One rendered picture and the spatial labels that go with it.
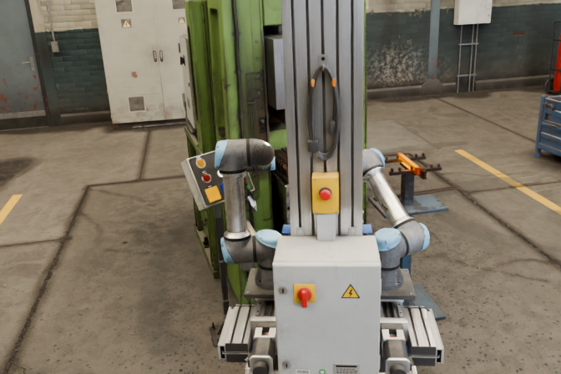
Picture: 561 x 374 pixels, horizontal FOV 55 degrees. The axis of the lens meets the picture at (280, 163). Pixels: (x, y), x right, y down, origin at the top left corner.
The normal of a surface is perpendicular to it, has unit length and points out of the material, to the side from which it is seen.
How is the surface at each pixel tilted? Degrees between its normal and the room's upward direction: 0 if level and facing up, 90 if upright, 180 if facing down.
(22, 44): 90
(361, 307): 90
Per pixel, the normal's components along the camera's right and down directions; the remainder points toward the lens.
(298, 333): -0.08, 0.33
